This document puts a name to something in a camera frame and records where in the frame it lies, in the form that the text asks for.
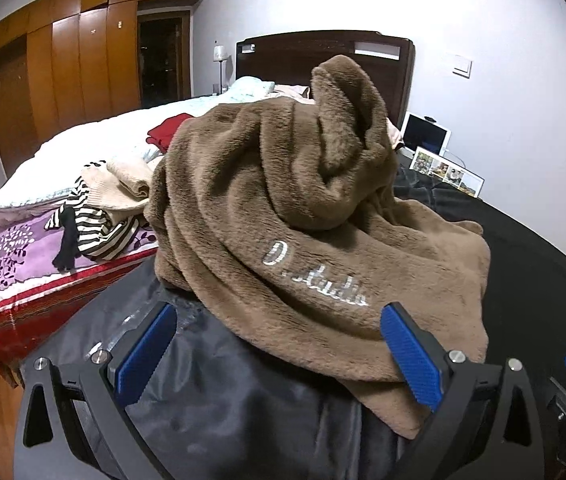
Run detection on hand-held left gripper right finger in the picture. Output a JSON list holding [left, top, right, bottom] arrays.
[[380, 301, 546, 480]]

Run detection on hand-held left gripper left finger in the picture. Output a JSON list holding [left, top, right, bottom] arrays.
[[13, 301, 179, 480]]

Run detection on brown fleece sweater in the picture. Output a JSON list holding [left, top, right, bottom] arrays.
[[143, 54, 491, 440]]

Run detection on black white striped shirt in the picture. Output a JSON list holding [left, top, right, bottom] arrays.
[[45, 161, 144, 262]]

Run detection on black sock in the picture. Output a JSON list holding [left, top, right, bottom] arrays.
[[53, 207, 80, 272]]

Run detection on purple floral bed sheet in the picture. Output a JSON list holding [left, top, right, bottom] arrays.
[[0, 205, 161, 386]]

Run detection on cream sweater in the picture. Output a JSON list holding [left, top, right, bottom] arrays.
[[80, 159, 156, 213]]

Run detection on white tablet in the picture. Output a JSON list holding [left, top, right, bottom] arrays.
[[400, 112, 451, 157]]

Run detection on white quilt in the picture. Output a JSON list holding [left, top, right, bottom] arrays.
[[0, 97, 234, 218]]

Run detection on red folded garment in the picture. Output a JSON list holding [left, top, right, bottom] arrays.
[[147, 114, 195, 153]]

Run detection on light blue pillow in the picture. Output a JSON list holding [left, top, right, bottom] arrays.
[[220, 76, 276, 106]]

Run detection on cream pink quilt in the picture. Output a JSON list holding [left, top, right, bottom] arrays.
[[270, 84, 311, 102]]

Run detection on dark doorway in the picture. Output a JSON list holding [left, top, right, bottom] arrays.
[[137, 10, 191, 111]]

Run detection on wooden wardrobe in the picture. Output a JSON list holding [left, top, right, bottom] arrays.
[[0, 0, 209, 181]]

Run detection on white bedside lamp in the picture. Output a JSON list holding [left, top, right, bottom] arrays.
[[212, 42, 228, 93]]

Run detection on dark wooden headboard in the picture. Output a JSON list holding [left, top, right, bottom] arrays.
[[235, 30, 416, 121]]

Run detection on photo frame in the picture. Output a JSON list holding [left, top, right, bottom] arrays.
[[409, 146, 485, 198]]

